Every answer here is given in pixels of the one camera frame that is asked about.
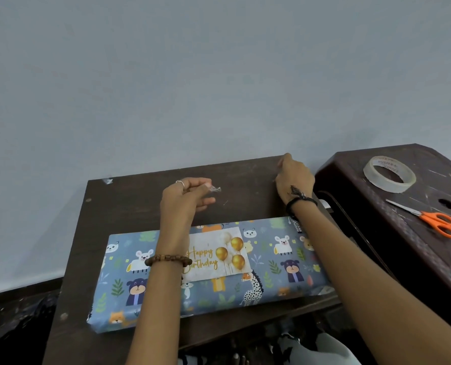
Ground person's left hand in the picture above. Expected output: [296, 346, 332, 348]
[160, 177, 216, 234]

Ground person's right hand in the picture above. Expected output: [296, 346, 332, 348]
[274, 153, 317, 206]

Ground person's left forearm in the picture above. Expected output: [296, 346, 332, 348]
[126, 233, 193, 365]

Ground person's right forearm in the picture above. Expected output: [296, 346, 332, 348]
[286, 200, 451, 365]

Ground black thread wristband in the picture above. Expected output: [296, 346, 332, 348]
[285, 196, 319, 222]

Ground white card with gold balloons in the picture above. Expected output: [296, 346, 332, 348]
[182, 225, 252, 282]

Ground dark brown plastic stool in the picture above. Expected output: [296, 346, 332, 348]
[314, 143, 451, 339]

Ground clear adhesive tape roll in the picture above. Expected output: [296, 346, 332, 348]
[363, 156, 417, 194]

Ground blue animal-print wrapped gift box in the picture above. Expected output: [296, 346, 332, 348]
[87, 216, 336, 334]

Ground person's patterned trousers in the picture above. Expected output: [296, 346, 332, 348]
[178, 331, 363, 365]

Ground black plastic sheet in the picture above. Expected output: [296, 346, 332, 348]
[0, 290, 61, 365]

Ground brown wooden bead bracelet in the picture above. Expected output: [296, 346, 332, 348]
[144, 254, 193, 268]

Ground orange-handled scissors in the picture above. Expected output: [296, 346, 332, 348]
[385, 198, 451, 239]

